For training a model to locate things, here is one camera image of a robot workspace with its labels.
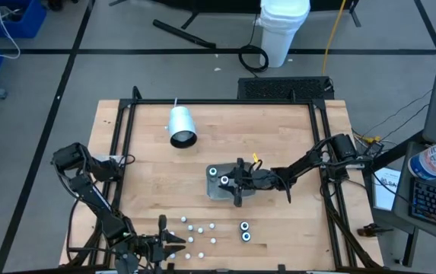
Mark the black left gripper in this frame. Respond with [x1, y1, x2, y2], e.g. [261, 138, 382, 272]
[135, 214, 187, 265]

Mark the silver spotlight lamp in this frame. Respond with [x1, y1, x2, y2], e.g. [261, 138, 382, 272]
[165, 97, 199, 150]

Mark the grey desk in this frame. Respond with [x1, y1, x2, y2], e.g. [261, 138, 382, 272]
[391, 141, 436, 250]

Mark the white trash bin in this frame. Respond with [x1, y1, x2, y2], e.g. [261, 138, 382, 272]
[256, 0, 312, 69]

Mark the black perforated computer case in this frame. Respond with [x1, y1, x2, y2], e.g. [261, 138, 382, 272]
[237, 75, 335, 101]

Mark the black rod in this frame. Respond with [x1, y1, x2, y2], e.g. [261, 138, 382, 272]
[152, 18, 218, 49]

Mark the wipes canister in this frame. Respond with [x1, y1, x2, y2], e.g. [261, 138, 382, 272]
[407, 133, 436, 181]

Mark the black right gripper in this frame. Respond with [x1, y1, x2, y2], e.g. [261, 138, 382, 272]
[228, 157, 278, 208]

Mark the black metal table frame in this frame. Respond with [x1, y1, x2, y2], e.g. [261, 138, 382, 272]
[59, 85, 384, 274]

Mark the yellow cable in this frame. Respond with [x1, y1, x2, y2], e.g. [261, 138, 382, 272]
[321, 0, 347, 76]

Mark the white paper sheet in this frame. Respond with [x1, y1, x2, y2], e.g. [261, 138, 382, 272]
[371, 166, 402, 212]

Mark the black and brown clamp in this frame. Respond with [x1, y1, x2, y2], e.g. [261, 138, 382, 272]
[356, 222, 394, 238]

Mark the grey plastic bin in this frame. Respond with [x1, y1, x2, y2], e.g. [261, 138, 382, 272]
[205, 161, 259, 202]

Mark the black coiled cable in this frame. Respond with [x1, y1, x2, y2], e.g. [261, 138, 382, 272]
[237, 13, 270, 74]

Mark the large blue storage bin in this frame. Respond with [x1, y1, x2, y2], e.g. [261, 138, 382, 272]
[0, 0, 48, 40]

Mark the backlit black keyboard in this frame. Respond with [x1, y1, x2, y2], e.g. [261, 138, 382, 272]
[409, 178, 436, 234]

